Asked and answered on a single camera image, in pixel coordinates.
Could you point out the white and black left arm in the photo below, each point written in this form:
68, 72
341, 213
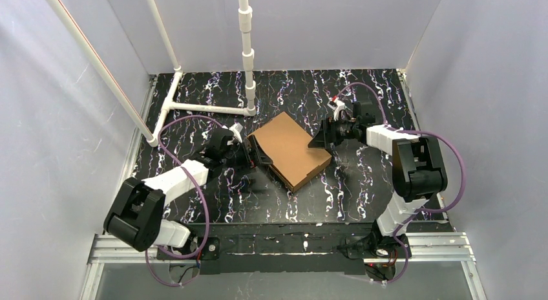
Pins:
136, 214

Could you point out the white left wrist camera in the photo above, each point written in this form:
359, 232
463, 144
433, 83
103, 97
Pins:
236, 130

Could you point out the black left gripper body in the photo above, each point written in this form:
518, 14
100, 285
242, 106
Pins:
249, 152

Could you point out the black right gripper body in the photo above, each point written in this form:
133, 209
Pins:
330, 132

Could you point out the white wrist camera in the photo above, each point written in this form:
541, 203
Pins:
337, 107
236, 130

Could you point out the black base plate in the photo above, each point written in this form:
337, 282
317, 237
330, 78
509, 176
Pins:
350, 248

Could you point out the aluminium rail frame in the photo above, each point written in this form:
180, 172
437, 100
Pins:
424, 247

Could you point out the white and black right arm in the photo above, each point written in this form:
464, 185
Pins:
418, 170

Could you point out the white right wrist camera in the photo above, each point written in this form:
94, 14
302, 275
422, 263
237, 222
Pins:
337, 107

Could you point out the brown cardboard box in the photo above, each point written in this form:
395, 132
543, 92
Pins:
285, 142

